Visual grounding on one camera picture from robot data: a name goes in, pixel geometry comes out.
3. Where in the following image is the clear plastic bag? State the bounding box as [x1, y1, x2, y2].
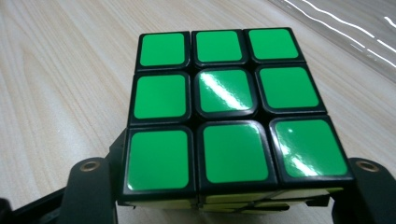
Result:
[269, 0, 396, 84]

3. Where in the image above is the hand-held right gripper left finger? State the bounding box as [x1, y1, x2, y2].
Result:
[59, 130, 126, 224]

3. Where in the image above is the green and red puzzle cube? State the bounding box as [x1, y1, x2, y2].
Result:
[117, 27, 356, 216]

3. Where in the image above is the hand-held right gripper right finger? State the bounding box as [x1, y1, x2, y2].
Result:
[331, 158, 396, 224]

